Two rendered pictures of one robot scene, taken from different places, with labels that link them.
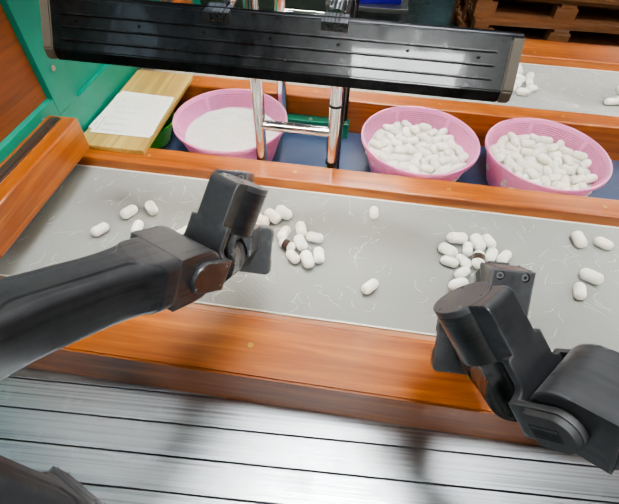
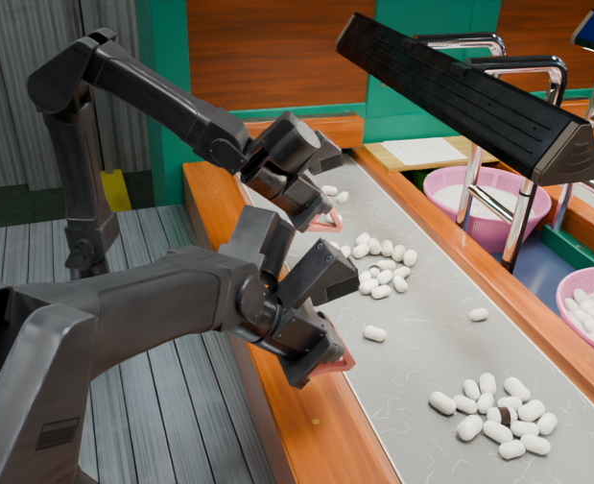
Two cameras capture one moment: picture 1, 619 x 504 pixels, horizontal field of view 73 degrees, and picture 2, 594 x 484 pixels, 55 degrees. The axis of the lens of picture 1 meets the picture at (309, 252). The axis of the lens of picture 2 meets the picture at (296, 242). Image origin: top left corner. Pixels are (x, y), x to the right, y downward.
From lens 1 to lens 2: 65 cm
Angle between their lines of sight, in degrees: 51
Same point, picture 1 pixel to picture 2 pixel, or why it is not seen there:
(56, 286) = (148, 76)
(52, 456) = (141, 255)
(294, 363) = not seen: hidden behind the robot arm
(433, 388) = (283, 394)
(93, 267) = (172, 87)
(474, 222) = (572, 409)
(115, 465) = not seen: hidden behind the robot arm
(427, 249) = (474, 372)
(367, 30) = (475, 79)
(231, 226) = (271, 147)
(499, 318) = (245, 216)
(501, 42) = (558, 121)
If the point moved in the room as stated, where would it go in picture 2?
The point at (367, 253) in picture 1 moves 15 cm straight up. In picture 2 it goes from (419, 326) to (436, 243)
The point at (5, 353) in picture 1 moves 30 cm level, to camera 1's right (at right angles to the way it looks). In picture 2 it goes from (108, 76) to (154, 157)
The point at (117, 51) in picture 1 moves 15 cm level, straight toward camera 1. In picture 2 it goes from (356, 54) to (302, 68)
